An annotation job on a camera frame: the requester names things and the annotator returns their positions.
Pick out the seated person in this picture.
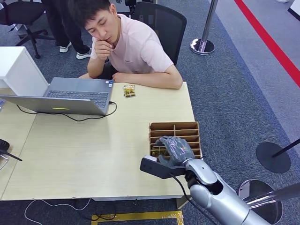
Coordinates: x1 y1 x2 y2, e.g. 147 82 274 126
68 0 184 90

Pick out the clear yellow card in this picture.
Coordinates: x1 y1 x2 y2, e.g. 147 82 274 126
123 84 136 99

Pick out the white sign board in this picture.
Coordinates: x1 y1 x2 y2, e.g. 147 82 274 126
287 0 300 22

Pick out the black swivel office chair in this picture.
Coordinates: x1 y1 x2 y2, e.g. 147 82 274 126
0 0 56 60

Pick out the white box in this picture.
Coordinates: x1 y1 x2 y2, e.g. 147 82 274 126
0 46 50 97

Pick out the white desk leg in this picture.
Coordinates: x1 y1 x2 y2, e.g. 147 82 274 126
176 196 192 210

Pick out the person's hand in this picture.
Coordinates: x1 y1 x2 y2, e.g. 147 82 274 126
93 37 113 61
112 71 129 84

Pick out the metal bracket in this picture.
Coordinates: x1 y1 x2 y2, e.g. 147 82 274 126
0 154 10 171

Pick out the person's right hand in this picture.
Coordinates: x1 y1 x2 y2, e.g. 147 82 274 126
93 37 113 61

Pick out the black mesh office chair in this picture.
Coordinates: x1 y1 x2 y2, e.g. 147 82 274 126
124 0 188 67

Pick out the standing person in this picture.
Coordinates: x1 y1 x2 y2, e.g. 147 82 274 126
41 0 93 60

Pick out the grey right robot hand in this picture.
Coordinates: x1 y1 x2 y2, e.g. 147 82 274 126
155 135 195 168

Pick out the black stanchion with round base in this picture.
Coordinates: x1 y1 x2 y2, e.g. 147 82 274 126
256 138 300 174

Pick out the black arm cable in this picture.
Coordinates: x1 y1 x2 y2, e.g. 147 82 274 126
169 173 219 225

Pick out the black laptop cable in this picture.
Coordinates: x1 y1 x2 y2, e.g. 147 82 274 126
17 101 118 123

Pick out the white floor cable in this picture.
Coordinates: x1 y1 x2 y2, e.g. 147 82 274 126
24 198 92 225

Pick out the chrome stanchion post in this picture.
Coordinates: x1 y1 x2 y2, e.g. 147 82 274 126
190 0 219 56

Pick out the black device with antenna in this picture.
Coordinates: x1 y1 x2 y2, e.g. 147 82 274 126
0 139 23 162

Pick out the chrome stanchion with mirror base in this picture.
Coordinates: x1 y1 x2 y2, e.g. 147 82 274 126
237 179 300 225

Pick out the brown cardboard slotted card holder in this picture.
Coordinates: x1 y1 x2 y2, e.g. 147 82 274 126
148 121 203 159

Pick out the black floor cable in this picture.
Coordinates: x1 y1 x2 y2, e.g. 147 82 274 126
77 202 117 222

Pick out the grey laptop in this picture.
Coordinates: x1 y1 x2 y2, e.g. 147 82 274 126
0 77 115 116

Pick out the person's left hand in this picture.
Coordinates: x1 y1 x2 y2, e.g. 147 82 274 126
112 71 129 84

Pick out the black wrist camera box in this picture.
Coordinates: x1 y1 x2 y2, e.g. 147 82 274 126
139 155 187 180

